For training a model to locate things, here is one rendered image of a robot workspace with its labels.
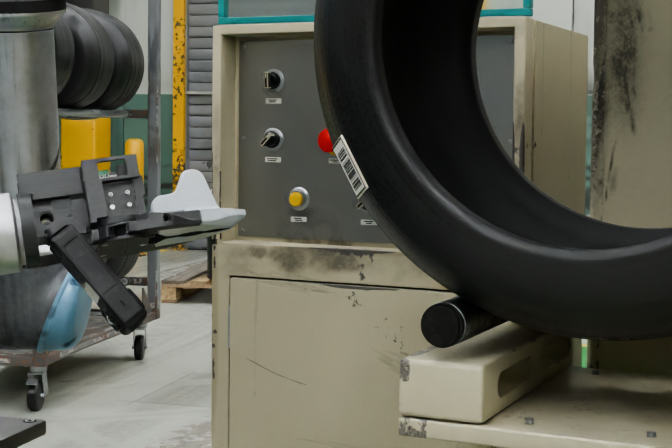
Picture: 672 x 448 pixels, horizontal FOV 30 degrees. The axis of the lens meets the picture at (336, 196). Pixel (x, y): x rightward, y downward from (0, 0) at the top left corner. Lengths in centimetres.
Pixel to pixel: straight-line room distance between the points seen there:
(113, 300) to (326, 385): 95
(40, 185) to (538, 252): 47
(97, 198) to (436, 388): 38
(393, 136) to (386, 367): 86
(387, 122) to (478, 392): 28
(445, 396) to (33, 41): 61
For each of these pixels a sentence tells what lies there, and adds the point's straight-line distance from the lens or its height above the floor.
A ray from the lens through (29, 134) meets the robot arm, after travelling 147.
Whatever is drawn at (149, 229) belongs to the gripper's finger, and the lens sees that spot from 117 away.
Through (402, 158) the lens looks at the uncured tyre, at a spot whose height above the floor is 107.
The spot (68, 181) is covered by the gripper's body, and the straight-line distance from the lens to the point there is 121.
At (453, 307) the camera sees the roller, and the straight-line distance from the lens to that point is 125.
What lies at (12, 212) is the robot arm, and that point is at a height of 101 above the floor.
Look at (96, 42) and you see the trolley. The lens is 539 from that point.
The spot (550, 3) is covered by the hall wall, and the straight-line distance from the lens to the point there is 1058.
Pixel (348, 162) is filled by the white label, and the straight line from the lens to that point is 126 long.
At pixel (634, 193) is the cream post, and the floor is 102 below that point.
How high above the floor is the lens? 109
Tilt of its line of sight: 3 degrees down
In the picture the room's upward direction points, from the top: 1 degrees clockwise
